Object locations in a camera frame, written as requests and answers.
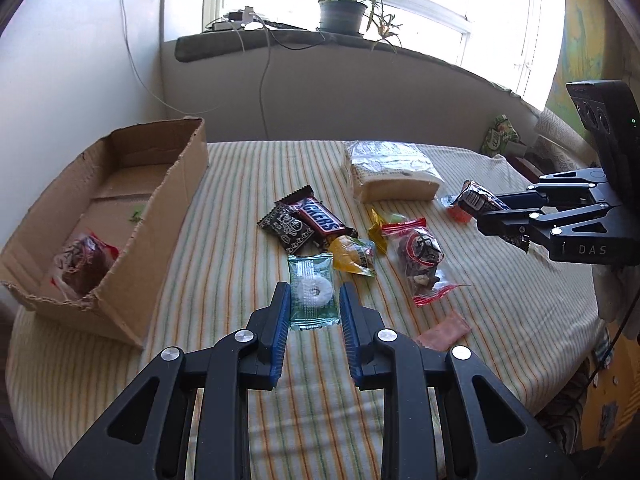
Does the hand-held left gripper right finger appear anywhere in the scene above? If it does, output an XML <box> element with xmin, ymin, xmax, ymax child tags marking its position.
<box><xmin>339</xmin><ymin>282</ymin><xmax>581</xmax><ymax>480</ymax></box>

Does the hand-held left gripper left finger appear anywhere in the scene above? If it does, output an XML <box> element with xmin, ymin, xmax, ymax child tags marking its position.
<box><xmin>52</xmin><ymin>281</ymin><xmax>292</xmax><ymax>480</ymax></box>

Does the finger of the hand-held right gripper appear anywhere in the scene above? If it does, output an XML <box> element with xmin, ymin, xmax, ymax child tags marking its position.
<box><xmin>495</xmin><ymin>167</ymin><xmax>609</xmax><ymax>212</ymax></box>
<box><xmin>475</xmin><ymin>202</ymin><xmax>623</xmax><ymax>253</ymax></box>

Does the green mint candy packet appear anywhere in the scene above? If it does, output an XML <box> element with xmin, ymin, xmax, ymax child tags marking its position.
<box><xmin>287</xmin><ymin>252</ymin><xmax>342</xmax><ymax>332</ymax></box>

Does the yellow candy packet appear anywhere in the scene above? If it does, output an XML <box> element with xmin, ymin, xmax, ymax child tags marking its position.
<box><xmin>327</xmin><ymin>235</ymin><xmax>377</xmax><ymax>279</ymax></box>
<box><xmin>368</xmin><ymin>208</ymin><xmax>410</xmax><ymax>256</ymax></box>

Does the red black small packet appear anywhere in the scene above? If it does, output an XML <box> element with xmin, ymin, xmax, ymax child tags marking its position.
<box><xmin>456</xmin><ymin>179</ymin><xmax>532</xmax><ymax>253</ymax></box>

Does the small red candy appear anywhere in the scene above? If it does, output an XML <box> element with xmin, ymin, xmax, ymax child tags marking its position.
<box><xmin>439</xmin><ymin>195</ymin><xmax>474</xmax><ymax>226</ymax></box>

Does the pink packet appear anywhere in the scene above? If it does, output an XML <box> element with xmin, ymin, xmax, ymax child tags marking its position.
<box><xmin>417</xmin><ymin>310</ymin><xmax>472</xmax><ymax>351</ymax></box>

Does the black patterned candy packet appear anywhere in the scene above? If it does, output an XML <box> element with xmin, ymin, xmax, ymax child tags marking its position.
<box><xmin>257</xmin><ymin>200</ymin><xmax>316</xmax><ymax>256</ymax></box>

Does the clear red-edged snack bag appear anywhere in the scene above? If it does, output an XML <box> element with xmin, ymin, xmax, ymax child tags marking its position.
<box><xmin>381</xmin><ymin>218</ymin><xmax>472</xmax><ymax>309</ymax></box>
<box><xmin>51</xmin><ymin>231</ymin><xmax>121</xmax><ymax>302</ymax></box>

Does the brown chocolate bar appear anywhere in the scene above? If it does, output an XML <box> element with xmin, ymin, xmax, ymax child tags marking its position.
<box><xmin>277</xmin><ymin>185</ymin><xmax>359</xmax><ymax>252</ymax></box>

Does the sponge cake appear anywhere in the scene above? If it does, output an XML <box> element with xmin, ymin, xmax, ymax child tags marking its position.
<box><xmin>343</xmin><ymin>140</ymin><xmax>445</xmax><ymax>205</ymax></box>

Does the brown cardboard box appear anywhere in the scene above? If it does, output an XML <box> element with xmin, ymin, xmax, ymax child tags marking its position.
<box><xmin>0</xmin><ymin>116</ymin><xmax>209</xmax><ymax>351</ymax></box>

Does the white patterned cloth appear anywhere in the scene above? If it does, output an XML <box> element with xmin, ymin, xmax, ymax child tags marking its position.
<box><xmin>534</xmin><ymin>107</ymin><xmax>599</xmax><ymax>172</ymax></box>

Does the striped tablecloth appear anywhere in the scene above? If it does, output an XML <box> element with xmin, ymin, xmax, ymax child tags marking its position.
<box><xmin>5</xmin><ymin>139</ymin><xmax>609</xmax><ymax>480</ymax></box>

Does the green printed bag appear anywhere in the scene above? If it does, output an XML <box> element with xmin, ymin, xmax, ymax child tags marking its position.
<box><xmin>480</xmin><ymin>113</ymin><xmax>521</xmax><ymax>157</ymax></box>

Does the plain white cloth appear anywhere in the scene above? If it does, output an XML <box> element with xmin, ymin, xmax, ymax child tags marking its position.
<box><xmin>591</xmin><ymin>260</ymin><xmax>640</xmax><ymax>343</ymax></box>

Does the potted green plant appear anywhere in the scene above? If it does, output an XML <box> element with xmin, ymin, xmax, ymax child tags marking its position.
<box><xmin>294</xmin><ymin>0</ymin><xmax>404</xmax><ymax>54</ymax></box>

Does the grey windowsill cushion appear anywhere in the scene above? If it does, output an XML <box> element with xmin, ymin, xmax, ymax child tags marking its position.
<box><xmin>175</xmin><ymin>27</ymin><xmax>527</xmax><ymax>107</ymax></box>

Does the white charger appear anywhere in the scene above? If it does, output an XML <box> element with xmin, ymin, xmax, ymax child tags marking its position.
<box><xmin>206</xmin><ymin>6</ymin><xmax>258</xmax><ymax>32</ymax></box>

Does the yellow green wall map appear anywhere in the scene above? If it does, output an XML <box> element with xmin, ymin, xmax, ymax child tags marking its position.
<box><xmin>544</xmin><ymin>0</ymin><xmax>640</xmax><ymax>128</ymax></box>

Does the grey cable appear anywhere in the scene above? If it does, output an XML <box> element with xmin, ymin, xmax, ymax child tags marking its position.
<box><xmin>257</xmin><ymin>22</ymin><xmax>326</xmax><ymax>138</ymax></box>

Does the white cable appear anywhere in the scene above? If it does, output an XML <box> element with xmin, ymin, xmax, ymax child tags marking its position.
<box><xmin>119</xmin><ymin>0</ymin><xmax>223</xmax><ymax>114</ymax></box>

